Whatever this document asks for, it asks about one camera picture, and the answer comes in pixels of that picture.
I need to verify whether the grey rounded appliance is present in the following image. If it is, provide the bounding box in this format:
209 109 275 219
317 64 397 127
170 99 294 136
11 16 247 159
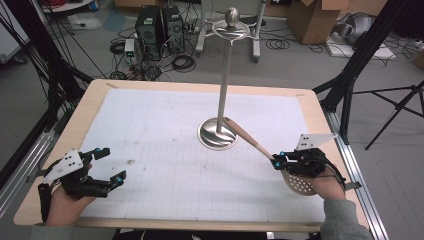
333 12 376 46

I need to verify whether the metal utensil stand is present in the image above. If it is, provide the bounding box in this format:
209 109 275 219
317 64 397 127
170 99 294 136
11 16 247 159
197 7 261 152

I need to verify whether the beige slotted spoon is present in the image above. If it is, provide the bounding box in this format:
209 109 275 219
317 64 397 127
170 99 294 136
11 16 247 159
222 116 318 197

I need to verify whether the large cardboard box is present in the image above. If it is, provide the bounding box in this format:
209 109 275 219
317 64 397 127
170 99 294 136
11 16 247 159
287 0 351 46

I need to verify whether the person's right hand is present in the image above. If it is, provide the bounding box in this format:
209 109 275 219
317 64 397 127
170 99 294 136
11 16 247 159
298 166 347 201

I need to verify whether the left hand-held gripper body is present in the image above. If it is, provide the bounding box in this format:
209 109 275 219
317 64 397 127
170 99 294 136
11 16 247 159
26 148 114 200

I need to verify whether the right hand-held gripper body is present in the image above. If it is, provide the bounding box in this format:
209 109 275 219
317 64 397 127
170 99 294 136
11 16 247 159
283 133 363 192

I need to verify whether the black tripod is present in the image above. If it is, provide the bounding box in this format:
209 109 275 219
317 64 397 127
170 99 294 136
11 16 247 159
353 79 424 151

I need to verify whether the black computer tower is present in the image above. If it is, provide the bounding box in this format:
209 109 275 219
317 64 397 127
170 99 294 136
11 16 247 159
161 5 186 54
134 5 164 62

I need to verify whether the white rolling stand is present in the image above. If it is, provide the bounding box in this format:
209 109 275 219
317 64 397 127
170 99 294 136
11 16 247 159
195 0 268 64

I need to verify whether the white grid mat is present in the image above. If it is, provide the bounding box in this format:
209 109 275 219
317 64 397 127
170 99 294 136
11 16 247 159
78 88 327 224

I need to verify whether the black wrist strap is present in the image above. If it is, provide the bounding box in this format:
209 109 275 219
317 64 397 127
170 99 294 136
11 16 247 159
37 182 54 223

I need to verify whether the small white power unit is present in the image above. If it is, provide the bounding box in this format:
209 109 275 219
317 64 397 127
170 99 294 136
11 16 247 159
124 38 137 64

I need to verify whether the coiled black cable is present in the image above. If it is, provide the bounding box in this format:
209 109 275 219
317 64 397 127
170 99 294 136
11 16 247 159
109 39 127 56
171 54 197 73
265 38 291 51

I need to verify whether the aluminium rail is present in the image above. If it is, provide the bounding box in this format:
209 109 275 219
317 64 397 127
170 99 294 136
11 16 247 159
324 109 389 240
0 129 57 218

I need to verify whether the black frame strut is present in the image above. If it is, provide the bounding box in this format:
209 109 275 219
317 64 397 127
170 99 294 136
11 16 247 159
0 0 95 188
313 0 414 145

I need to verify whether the white flat board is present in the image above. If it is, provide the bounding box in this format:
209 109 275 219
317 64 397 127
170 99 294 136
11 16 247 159
324 36 398 62

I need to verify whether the person's left hand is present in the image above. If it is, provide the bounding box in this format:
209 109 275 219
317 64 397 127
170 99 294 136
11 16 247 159
44 184 98 228

